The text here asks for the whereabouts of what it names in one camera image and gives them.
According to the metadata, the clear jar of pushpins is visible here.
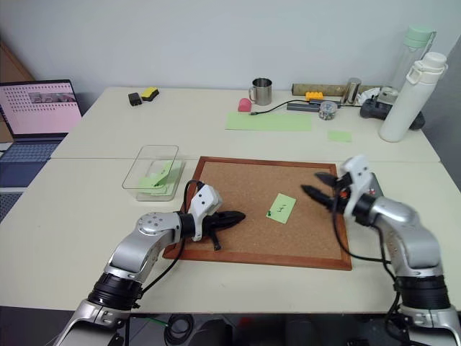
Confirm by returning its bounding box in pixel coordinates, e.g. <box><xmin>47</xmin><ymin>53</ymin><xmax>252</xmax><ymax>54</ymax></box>
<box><xmin>318</xmin><ymin>100</ymin><xmax>338</xmax><ymax>122</ymax></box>

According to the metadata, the clear bottle green lid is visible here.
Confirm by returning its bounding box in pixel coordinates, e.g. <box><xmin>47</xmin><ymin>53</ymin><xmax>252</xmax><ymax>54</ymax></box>
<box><xmin>390</xmin><ymin>24</ymin><xmax>438</xmax><ymax>92</ymax></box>

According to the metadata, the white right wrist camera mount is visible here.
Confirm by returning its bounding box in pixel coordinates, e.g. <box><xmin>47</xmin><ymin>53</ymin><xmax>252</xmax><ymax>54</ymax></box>
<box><xmin>338</xmin><ymin>155</ymin><xmax>372</xmax><ymax>218</ymax></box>

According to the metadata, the green paper notes pile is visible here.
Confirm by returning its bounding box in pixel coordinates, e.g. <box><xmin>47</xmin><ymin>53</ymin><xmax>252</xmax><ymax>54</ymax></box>
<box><xmin>138</xmin><ymin>160</ymin><xmax>183</xmax><ymax>198</ymax></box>

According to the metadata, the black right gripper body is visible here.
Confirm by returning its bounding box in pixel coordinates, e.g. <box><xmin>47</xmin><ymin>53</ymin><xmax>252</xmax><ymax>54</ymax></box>
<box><xmin>331</xmin><ymin>174</ymin><xmax>353</xmax><ymax>213</ymax></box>

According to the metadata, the black usb cable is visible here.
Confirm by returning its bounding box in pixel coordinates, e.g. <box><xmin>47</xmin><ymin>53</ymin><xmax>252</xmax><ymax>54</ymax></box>
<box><xmin>249</xmin><ymin>100</ymin><xmax>311</xmax><ymax>117</ymax></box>

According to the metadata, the black game controller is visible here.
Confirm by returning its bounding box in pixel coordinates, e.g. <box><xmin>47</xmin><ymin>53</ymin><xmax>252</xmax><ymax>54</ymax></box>
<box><xmin>359</xmin><ymin>97</ymin><xmax>393</xmax><ymax>120</ymax></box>

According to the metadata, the wood framed cork board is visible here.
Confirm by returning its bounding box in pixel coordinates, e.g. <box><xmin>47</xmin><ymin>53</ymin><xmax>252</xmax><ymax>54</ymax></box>
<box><xmin>162</xmin><ymin>156</ymin><xmax>353</xmax><ymax>272</ymax></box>

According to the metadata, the white crumpled paper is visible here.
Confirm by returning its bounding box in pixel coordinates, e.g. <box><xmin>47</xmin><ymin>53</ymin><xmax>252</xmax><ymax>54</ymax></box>
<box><xmin>359</xmin><ymin>87</ymin><xmax>380</xmax><ymax>104</ymax></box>

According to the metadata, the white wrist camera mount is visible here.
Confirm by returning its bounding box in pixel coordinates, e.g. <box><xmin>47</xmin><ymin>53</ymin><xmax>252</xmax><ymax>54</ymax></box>
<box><xmin>187</xmin><ymin>184</ymin><xmax>223</xmax><ymax>242</ymax></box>
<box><xmin>338</xmin><ymin>155</ymin><xmax>372</xmax><ymax>218</ymax></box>

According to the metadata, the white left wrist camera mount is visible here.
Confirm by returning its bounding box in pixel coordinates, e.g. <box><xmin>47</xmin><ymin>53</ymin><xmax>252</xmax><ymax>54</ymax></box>
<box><xmin>187</xmin><ymin>184</ymin><xmax>223</xmax><ymax>242</ymax></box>

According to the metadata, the black rounded object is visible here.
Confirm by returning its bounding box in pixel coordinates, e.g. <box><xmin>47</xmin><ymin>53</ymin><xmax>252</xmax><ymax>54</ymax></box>
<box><xmin>408</xmin><ymin>111</ymin><xmax>427</xmax><ymax>131</ymax></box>

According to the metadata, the large green paper sheet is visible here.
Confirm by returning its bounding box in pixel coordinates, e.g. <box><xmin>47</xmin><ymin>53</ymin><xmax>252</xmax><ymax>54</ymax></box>
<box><xmin>225</xmin><ymin>111</ymin><xmax>313</xmax><ymax>133</ymax></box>

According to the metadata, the white water bottle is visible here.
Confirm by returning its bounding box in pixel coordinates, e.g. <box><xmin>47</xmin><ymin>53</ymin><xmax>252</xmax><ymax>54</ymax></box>
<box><xmin>378</xmin><ymin>51</ymin><xmax>449</xmax><ymax>143</ymax></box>

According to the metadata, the rolled cork sheet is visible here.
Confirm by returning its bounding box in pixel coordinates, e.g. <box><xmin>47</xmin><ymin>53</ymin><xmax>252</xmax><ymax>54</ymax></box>
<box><xmin>291</xmin><ymin>83</ymin><xmax>383</xmax><ymax>97</ymax></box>

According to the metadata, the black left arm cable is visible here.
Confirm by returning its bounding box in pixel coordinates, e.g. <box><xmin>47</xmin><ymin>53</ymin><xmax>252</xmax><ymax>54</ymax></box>
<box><xmin>138</xmin><ymin>179</ymin><xmax>202</xmax><ymax>295</ymax></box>

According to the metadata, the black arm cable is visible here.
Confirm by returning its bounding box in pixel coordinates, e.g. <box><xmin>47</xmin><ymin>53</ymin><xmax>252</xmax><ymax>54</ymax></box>
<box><xmin>138</xmin><ymin>179</ymin><xmax>202</xmax><ymax>295</ymax></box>
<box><xmin>331</xmin><ymin>200</ymin><xmax>403</xmax><ymax>346</ymax></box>

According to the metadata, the steel cylinder cup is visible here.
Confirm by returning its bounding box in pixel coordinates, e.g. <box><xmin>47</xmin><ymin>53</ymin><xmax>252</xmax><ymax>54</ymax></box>
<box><xmin>341</xmin><ymin>76</ymin><xmax>362</xmax><ymax>106</ymax></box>

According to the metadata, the coiled black cable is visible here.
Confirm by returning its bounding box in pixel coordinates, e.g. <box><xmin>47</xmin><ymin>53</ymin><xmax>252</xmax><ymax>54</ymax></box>
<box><xmin>163</xmin><ymin>314</ymin><xmax>196</xmax><ymax>344</ymax></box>

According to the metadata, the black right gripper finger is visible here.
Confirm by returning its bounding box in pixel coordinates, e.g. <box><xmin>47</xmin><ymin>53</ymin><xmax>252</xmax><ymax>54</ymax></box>
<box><xmin>300</xmin><ymin>185</ymin><xmax>335</xmax><ymax>213</ymax></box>
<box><xmin>314</xmin><ymin>172</ymin><xmax>339</xmax><ymax>189</ymax></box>

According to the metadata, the small blank green note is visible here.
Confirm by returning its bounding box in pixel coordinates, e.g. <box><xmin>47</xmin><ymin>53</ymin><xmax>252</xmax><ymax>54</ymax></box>
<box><xmin>327</xmin><ymin>129</ymin><xmax>353</xmax><ymax>143</ymax></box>

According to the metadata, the open laptop pink screen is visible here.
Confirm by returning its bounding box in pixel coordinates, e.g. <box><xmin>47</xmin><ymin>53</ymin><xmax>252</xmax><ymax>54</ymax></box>
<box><xmin>0</xmin><ymin>79</ymin><xmax>84</xmax><ymax>189</ymax></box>

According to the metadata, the small glass jar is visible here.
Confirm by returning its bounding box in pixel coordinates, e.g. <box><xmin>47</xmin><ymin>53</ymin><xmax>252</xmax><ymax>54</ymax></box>
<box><xmin>377</xmin><ymin>86</ymin><xmax>399</xmax><ymax>105</ymax></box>

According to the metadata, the clear plastic box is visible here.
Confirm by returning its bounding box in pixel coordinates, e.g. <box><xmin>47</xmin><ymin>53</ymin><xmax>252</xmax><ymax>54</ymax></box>
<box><xmin>121</xmin><ymin>144</ymin><xmax>187</xmax><ymax>203</ymax></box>

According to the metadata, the grey usb hub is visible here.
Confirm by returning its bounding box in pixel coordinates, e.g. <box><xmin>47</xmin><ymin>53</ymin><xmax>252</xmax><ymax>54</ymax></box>
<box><xmin>286</xmin><ymin>101</ymin><xmax>322</xmax><ymax>112</ymax></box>

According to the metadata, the yellow black sponge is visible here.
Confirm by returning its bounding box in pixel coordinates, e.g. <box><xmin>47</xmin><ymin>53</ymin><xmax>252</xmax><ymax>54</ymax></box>
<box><xmin>140</xmin><ymin>86</ymin><xmax>161</xmax><ymax>102</ymax></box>

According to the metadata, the green note with writing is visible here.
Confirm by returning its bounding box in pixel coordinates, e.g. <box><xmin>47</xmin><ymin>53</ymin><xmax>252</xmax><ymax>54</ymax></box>
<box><xmin>266</xmin><ymin>192</ymin><xmax>297</xmax><ymax>225</ymax></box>

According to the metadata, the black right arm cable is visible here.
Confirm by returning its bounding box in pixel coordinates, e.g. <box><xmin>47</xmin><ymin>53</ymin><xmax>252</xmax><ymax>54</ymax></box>
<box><xmin>331</xmin><ymin>200</ymin><xmax>403</xmax><ymax>346</ymax></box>

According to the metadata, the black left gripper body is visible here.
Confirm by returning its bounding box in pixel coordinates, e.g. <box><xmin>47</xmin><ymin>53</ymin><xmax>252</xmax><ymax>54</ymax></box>
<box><xmin>200</xmin><ymin>212</ymin><xmax>228</xmax><ymax>240</ymax></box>

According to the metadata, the steel mug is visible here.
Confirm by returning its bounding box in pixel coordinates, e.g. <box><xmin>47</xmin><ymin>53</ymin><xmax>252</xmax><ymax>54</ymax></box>
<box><xmin>248</xmin><ymin>76</ymin><xmax>273</xmax><ymax>107</ymax></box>

